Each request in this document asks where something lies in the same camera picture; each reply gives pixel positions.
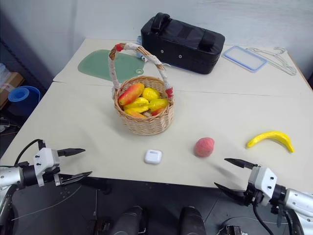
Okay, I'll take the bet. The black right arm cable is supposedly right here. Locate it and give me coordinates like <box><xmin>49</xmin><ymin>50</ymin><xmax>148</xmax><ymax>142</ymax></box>
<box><xmin>252</xmin><ymin>204</ymin><xmax>294</xmax><ymax>235</ymax></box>

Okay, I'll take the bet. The pink peach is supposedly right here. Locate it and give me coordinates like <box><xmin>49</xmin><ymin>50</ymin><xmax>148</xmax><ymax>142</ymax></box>
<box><xmin>194</xmin><ymin>137</ymin><xmax>216</xmax><ymax>159</ymax></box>

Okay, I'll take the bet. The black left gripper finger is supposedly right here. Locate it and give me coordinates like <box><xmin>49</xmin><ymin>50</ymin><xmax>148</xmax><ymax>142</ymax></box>
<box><xmin>64</xmin><ymin>148</ymin><xmax>86</xmax><ymax>157</ymax></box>
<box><xmin>60</xmin><ymin>171</ymin><xmax>93</xmax><ymax>187</ymax></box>

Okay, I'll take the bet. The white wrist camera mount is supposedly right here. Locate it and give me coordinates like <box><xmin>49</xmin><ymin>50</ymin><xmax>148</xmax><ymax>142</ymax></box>
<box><xmin>247</xmin><ymin>166</ymin><xmax>278</xmax><ymax>207</ymax></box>
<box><xmin>33</xmin><ymin>147</ymin><xmax>61</xmax><ymax>187</ymax></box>

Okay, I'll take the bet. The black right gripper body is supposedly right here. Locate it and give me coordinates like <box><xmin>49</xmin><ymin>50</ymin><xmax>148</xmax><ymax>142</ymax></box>
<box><xmin>242</xmin><ymin>164</ymin><xmax>264</xmax><ymax>206</ymax></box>

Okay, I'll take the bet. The white earbuds case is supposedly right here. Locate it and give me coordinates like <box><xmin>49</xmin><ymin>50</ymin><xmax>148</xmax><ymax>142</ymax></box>
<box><xmin>143</xmin><ymin>149</ymin><xmax>163</xmax><ymax>165</ymax></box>

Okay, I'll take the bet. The white wire clothes hanger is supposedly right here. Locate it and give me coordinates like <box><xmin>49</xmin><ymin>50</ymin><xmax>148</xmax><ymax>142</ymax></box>
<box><xmin>245</xmin><ymin>46</ymin><xmax>297</xmax><ymax>76</ymax></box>

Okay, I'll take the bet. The yellow star fruit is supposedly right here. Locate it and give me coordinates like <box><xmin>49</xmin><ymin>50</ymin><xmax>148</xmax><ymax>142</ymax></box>
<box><xmin>122</xmin><ymin>97</ymin><xmax>150</xmax><ymax>114</ymax></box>

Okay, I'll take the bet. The small blue white object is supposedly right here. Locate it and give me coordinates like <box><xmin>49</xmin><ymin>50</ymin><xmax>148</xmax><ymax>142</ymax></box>
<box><xmin>134</xmin><ymin>35</ymin><xmax>148</xmax><ymax>64</ymax></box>

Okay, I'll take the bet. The orange yellow mango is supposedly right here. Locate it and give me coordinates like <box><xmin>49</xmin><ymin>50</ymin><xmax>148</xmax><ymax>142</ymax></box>
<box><xmin>124</xmin><ymin>108</ymin><xmax>147</xmax><ymax>119</ymax></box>

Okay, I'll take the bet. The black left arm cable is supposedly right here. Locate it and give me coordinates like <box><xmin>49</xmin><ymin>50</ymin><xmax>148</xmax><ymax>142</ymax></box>
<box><xmin>14</xmin><ymin>139</ymin><xmax>46</xmax><ymax>166</ymax></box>

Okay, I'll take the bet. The red-yellow mango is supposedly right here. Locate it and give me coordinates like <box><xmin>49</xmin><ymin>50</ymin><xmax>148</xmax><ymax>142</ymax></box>
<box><xmin>151</xmin><ymin>107</ymin><xmax>166</xmax><ymax>117</ymax></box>

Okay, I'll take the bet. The red yellow mango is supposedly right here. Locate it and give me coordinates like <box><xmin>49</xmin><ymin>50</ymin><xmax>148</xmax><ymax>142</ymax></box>
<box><xmin>118</xmin><ymin>83</ymin><xmax>145</xmax><ymax>106</ymax></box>

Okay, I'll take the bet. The wicker basket with handle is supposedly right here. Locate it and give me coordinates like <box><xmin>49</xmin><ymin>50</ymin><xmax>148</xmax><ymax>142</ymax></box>
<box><xmin>108</xmin><ymin>42</ymin><xmax>175</xmax><ymax>136</ymax></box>

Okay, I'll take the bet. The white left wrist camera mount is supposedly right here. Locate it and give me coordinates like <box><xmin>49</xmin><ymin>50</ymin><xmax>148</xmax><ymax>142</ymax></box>
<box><xmin>33</xmin><ymin>147</ymin><xmax>61</xmax><ymax>187</ymax></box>

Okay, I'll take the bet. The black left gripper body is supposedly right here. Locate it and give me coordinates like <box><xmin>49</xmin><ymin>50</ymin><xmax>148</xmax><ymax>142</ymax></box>
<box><xmin>43</xmin><ymin>150</ymin><xmax>67</xmax><ymax>187</ymax></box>

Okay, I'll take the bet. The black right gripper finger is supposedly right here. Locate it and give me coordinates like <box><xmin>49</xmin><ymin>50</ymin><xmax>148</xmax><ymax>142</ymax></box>
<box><xmin>214</xmin><ymin>182</ymin><xmax>248</xmax><ymax>206</ymax></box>
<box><xmin>224</xmin><ymin>158</ymin><xmax>258</xmax><ymax>170</ymax></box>

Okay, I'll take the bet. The clear blue-rimmed container lid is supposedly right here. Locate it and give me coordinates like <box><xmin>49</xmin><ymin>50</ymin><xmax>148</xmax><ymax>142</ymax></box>
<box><xmin>222</xmin><ymin>45</ymin><xmax>268</xmax><ymax>73</ymax></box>

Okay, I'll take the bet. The yellow banana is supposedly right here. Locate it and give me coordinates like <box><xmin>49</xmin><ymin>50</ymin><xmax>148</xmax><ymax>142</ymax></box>
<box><xmin>246</xmin><ymin>131</ymin><xmax>295</xmax><ymax>154</ymax></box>

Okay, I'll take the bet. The cardboard box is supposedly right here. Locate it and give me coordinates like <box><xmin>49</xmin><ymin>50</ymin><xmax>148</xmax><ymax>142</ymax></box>
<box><xmin>0</xmin><ymin>71</ymin><xmax>25</xmax><ymax>110</ymax></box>

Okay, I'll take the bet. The green cutting board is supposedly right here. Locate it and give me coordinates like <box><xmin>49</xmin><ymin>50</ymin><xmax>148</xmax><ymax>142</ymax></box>
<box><xmin>77</xmin><ymin>49</ymin><xmax>147</xmax><ymax>82</ymax></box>

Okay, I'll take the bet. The blue rolled mat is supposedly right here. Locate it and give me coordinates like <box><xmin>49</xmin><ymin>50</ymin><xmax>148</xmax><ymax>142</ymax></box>
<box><xmin>7</xmin><ymin>85</ymin><xmax>41</xmax><ymax>116</ymax></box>

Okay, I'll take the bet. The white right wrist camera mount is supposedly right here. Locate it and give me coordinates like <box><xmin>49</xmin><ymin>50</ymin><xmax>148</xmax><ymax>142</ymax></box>
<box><xmin>247</xmin><ymin>166</ymin><xmax>278</xmax><ymax>207</ymax></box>

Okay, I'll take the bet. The black padded case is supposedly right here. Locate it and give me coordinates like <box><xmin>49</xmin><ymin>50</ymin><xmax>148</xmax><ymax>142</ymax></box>
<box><xmin>140</xmin><ymin>12</ymin><xmax>226</xmax><ymax>75</ymax></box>

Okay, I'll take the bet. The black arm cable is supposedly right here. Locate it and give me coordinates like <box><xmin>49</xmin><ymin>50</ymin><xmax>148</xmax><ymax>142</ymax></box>
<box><xmin>14</xmin><ymin>139</ymin><xmax>46</xmax><ymax>166</ymax></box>
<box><xmin>252</xmin><ymin>204</ymin><xmax>294</xmax><ymax>235</ymax></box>

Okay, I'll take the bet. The yellow lemon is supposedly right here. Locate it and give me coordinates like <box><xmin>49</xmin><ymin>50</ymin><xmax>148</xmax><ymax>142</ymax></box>
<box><xmin>148</xmin><ymin>98</ymin><xmax>169</xmax><ymax>112</ymax></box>
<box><xmin>142</xmin><ymin>87</ymin><xmax>161</xmax><ymax>101</ymax></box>

